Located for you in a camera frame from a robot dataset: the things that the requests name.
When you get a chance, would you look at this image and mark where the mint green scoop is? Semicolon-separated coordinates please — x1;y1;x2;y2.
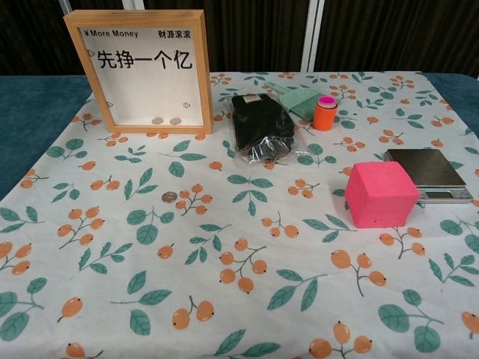
264;81;323;123

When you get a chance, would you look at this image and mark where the orange cylinder with pink top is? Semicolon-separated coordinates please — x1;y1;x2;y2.
312;95;339;132

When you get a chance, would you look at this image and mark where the silver digital pocket scale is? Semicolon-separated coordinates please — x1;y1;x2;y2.
385;148;475;205

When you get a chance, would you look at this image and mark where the teal table cover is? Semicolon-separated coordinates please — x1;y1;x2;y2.
0;73;479;201

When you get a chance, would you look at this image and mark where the wooden frame coin bank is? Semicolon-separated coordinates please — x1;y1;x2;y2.
62;9;215;135

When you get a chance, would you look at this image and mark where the floral print tablecloth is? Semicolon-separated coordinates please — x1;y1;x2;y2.
0;70;479;359

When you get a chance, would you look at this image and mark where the white vertical post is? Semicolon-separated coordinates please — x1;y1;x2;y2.
301;0;325;73

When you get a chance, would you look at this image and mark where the black item in plastic bag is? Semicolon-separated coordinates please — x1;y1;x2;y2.
228;93;314;165

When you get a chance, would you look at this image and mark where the pink foam cube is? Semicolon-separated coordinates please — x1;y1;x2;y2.
344;160;422;229

